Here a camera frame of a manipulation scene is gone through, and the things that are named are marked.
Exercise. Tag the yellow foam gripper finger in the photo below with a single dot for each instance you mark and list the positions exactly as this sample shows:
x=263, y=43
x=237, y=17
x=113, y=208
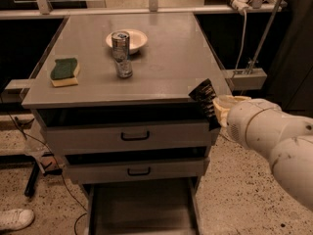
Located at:
x=222, y=105

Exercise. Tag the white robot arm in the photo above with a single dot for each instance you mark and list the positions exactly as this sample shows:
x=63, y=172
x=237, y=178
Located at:
x=285, y=141

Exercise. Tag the top grey drawer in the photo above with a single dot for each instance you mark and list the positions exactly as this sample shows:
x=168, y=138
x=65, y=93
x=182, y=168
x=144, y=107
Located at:
x=103, y=138

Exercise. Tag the middle grey drawer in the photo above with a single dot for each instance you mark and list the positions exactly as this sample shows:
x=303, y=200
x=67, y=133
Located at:
x=136, y=171

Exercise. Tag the grey drawer cabinet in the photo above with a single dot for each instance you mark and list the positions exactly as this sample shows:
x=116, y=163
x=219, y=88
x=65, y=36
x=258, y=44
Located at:
x=125, y=102

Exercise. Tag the bottom open grey drawer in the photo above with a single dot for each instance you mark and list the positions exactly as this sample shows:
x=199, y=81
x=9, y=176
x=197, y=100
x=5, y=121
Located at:
x=152, y=207

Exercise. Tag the metal diagonal rod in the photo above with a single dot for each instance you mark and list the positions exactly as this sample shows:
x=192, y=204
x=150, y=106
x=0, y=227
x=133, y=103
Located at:
x=251, y=64

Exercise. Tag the silver drink can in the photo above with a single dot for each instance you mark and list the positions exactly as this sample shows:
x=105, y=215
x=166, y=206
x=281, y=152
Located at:
x=120, y=53

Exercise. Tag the green yellow sponge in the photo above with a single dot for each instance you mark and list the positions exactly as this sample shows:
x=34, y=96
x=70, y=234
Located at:
x=65, y=72

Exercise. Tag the black bar on floor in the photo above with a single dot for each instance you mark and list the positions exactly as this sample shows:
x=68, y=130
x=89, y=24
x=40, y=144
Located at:
x=30, y=186

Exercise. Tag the white sneaker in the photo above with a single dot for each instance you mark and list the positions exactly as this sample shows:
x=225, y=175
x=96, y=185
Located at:
x=16, y=219

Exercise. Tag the grey side bracket block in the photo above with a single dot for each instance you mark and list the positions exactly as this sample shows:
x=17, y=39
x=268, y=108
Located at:
x=245, y=81

